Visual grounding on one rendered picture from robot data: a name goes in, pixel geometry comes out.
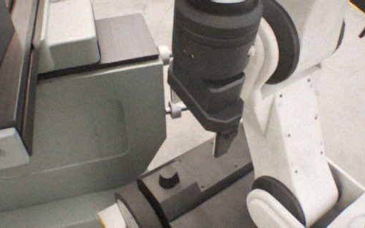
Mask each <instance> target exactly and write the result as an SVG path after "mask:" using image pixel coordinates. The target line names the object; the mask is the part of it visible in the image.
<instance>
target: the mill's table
mask: <svg viewBox="0 0 365 228"><path fill-rule="evenodd" d="M5 2H6V5H7V8H8V10H9V13H10V16H11V18H12V22H13V23H14V27H15V32H14V34H13V36H12V39H11V42H10V44H9V45H8V48H7V50H6V53H5V55H4V57H3V59H2V61H1V65H0V169H4V168H9V167H14V166H17V165H25V164H28V163H29V162H30V161H29V156H32V140H33V131H34V113H35V96H36V86H37V77H38V60H39V54H40V42H41V33H42V24H43V16H44V7H45V0H5Z"/></svg>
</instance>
